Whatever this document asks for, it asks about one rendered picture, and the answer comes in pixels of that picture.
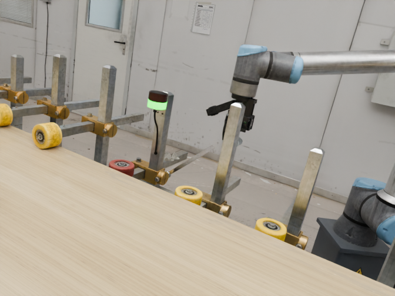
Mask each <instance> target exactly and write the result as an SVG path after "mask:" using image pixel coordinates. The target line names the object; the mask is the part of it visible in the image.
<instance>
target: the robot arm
mask: <svg viewBox="0 0 395 296"><path fill-rule="evenodd" d="M365 73H395V49H391V50H368V51H325V52H276V51H267V47H266V46H257V45H241V46H240V48H239V51H238V54H237V59H236V65H235V70H234V74H233V79H232V82H231V86H230V92H231V93H232V98H234V99H235V100H231V101H229V102H226V103H223V104H221V105H217V106H216V105H215V106H211V107H209V108H208V109H206V112H207V115H208V116H216V115H217V114H218V113H220V112H223V111H225V110H228V109H230V105H231V104H233V103H235V102H239V103H243V104H244V105H245V106H246V108H245V113H244V116H243V121H242V126H241V129H240V131H241V132H246V130H247V131H249V130H250V129H252V126H253V122H254V118H255V115H252V114H253V110H254V107H255V104H256V103H257V99H253V97H255V96H256V92H257V88H258V84H259V80H260V78H263V79H270V80H275V81H279V82H286V83H289V84H291V83H292V84H296V83H297V82H298V81H299V79H300V77H301V76H303V75H344V74H365ZM228 115H229V110H228V113H227V115H226V118H225V124H224V127H223V133H222V140H223V138H224V135H225V129H226V124H227V119H228ZM252 120H253V121H252ZM251 125H252V126H251ZM222 142H223V141H222ZM333 230H334V232H335V233H336V234H337V235H338V236H339V237H341V238H342V239H344V240H346V241H348V242H350V243H352V244H355V245H358V246H361V247H374V246H375V245H376V243H377V240H378V238H379V239H381V240H383V241H384V242H385V243H386V244H388V245H391V244H392V242H393V240H394V237H395V162H394V165H393V168H392V170H391V173H390V175H389V179H388V181H387V184H386V183H383V182H382V181H378V180H375V179H370V178H366V177H358V178H356V179H355V181H354V183H353V185H352V189H351V191H350V194H349V197H348V199H347V203H346V205H345V208H344V211H343V214H342V215H341V216H340V217H339V218H338V219H337V220H336V221H335V222H334V225H333Z"/></svg>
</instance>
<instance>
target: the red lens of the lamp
mask: <svg viewBox="0 0 395 296"><path fill-rule="evenodd" d="M148 99H150V100H153V101H156V102H167V101H168V94H167V95H159V94H155V93H152V92H150V91H149V97H148Z"/></svg>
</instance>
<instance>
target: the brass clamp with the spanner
mask: <svg viewBox="0 0 395 296"><path fill-rule="evenodd" d="M132 163H133V164H134V165H135V169H136V168H141V169H144V170H145V175H144V178H142V180H144V181H146V182H149V183H151V184H154V185H157V184H160V185H162V186H163V185H164V184H166V182H167V180H168V178H169V173H168V172H166V171H165V169H164V168H162V169H160V170H157V171H156V170H153V169H150V168H149V162H146V161H144V160H142V159H141V162H140V163H139V162H136V160H134V161H132Z"/></svg>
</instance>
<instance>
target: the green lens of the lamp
mask: <svg viewBox="0 0 395 296"><path fill-rule="evenodd" d="M166 105H167V102H166V103H158V102H153V101H151V100H149V99H148V105H147V107H149V108H152V109H157V110H165V109H166Z"/></svg>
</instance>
